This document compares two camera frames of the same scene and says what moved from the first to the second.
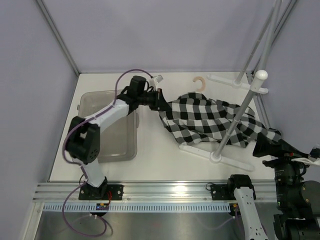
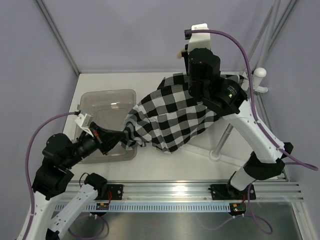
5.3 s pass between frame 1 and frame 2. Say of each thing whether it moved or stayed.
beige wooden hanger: moved
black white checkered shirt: moved
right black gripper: moved
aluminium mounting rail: stayed
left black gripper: moved
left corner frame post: stayed
